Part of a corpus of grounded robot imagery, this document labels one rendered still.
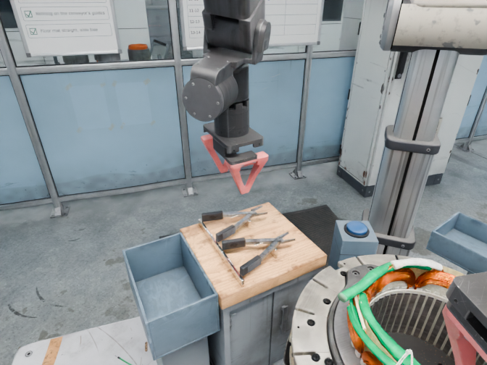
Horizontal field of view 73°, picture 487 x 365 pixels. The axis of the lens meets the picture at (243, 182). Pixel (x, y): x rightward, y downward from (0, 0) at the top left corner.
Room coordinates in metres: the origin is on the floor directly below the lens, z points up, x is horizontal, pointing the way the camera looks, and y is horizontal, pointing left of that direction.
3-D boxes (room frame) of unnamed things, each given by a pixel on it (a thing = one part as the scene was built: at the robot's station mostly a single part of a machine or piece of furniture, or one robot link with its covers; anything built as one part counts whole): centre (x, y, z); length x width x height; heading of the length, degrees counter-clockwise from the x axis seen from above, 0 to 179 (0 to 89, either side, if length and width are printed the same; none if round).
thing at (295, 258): (0.46, -0.01, 1.05); 0.20 x 0.19 x 0.02; 118
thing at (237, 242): (0.43, 0.02, 1.09); 0.04 x 0.01 x 0.02; 103
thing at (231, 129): (0.51, 0.02, 1.28); 0.10 x 0.07 x 0.07; 28
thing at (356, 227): (0.54, -0.23, 1.04); 0.04 x 0.04 x 0.01
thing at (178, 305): (0.39, 0.12, 0.92); 0.17 x 0.11 x 0.28; 28
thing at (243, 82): (0.50, 0.02, 1.34); 0.07 x 0.06 x 0.07; 160
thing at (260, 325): (0.46, -0.01, 0.91); 0.19 x 0.19 x 0.26; 28
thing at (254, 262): (0.38, -0.01, 1.09); 0.04 x 0.01 x 0.02; 133
